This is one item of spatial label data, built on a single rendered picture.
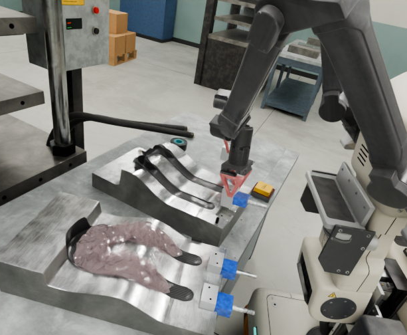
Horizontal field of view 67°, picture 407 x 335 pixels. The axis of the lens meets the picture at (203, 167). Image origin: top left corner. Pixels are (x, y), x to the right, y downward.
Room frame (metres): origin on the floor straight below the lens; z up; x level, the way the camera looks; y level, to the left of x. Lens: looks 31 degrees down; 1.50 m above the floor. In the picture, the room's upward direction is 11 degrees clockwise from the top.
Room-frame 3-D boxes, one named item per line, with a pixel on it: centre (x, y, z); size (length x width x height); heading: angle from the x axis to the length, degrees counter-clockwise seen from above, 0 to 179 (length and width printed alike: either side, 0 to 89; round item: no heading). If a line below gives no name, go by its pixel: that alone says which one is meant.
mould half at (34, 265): (0.53, 0.15, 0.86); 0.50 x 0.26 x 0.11; 85
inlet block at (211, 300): (0.46, -0.12, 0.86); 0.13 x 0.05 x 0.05; 85
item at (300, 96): (5.20, -1.26, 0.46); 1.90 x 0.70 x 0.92; 162
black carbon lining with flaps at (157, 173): (0.88, 0.08, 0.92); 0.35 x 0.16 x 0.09; 68
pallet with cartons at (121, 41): (5.52, 2.27, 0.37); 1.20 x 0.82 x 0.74; 80
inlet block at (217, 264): (0.57, -0.13, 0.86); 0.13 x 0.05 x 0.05; 85
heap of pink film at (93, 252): (0.54, 0.14, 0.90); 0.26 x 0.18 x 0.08; 85
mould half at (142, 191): (0.90, 0.09, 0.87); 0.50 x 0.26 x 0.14; 68
